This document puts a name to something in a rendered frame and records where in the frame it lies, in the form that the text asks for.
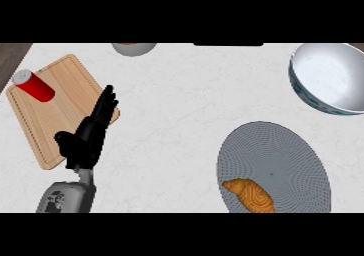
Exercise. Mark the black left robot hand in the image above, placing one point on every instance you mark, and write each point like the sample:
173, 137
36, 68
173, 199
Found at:
89, 133

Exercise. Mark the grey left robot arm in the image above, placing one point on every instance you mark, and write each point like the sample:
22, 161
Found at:
67, 196

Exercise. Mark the small grey bowl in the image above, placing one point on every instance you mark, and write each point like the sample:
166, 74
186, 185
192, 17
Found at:
133, 49

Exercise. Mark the orange squash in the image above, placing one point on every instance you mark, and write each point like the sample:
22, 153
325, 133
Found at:
251, 196

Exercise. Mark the round grey placemat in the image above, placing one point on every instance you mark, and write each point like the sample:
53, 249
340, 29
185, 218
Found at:
278, 156

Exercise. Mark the white and blue bowl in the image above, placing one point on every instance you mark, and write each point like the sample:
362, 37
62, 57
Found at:
332, 80

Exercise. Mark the wooden cutting board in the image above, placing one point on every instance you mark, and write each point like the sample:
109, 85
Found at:
61, 110

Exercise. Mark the red can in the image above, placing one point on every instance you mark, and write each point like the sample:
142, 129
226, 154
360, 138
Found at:
37, 86

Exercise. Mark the dark wooden panel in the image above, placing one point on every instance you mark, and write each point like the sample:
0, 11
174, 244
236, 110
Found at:
5, 66

